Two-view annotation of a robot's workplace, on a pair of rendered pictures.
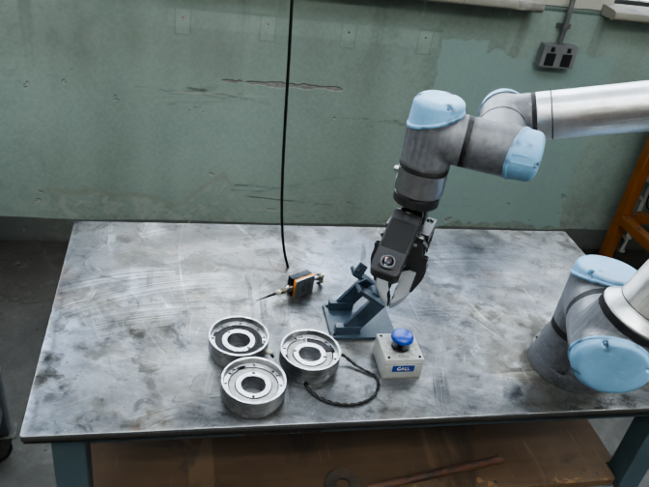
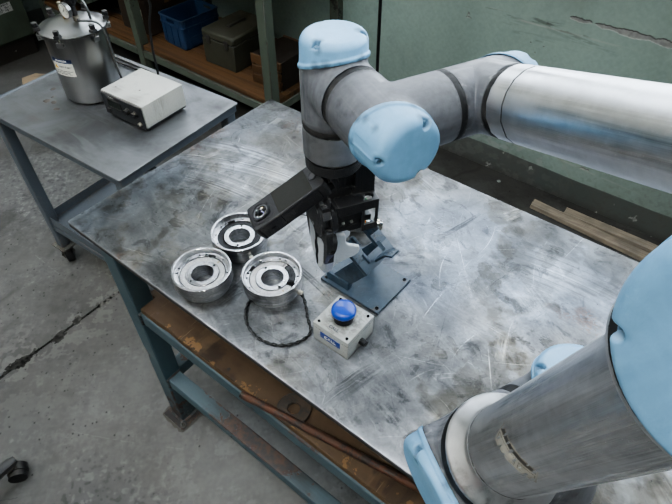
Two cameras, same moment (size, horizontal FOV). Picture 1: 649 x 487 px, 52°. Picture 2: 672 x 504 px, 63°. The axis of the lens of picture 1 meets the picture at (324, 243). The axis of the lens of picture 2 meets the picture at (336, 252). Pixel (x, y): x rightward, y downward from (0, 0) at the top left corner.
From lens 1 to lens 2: 0.82 m
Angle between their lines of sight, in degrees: 43
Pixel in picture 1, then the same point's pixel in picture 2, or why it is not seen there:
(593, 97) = (562, 89)
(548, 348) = not seen: hidden behind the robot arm
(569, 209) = not seen: outside the picture
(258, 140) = not seen: hidden behind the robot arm
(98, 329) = (184, 180)
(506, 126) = (377, 92)
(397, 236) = (289, 191)
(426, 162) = (305, 113)
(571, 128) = (523, 134)
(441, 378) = (368, 375)
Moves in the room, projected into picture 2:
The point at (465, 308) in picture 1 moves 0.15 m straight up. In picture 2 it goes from (494, 333) to (516, 273)
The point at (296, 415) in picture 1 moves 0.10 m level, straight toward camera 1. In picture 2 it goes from (213, 316) to (158, 346)
